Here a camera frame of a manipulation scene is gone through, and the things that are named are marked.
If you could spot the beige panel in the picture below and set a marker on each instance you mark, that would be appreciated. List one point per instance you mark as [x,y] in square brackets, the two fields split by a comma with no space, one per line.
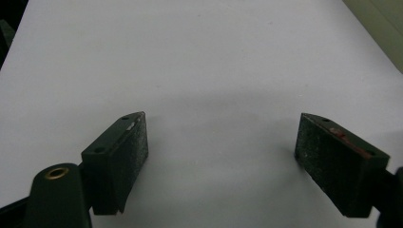
[380,25]

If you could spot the dark furniture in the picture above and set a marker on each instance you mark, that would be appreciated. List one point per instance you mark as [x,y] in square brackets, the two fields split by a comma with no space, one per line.
[8,28]

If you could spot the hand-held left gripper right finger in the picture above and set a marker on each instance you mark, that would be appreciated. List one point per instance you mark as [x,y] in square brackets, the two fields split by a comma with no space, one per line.
[335,167]

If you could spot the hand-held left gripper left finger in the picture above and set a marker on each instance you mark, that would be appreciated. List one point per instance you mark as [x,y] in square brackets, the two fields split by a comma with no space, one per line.
[117,164]

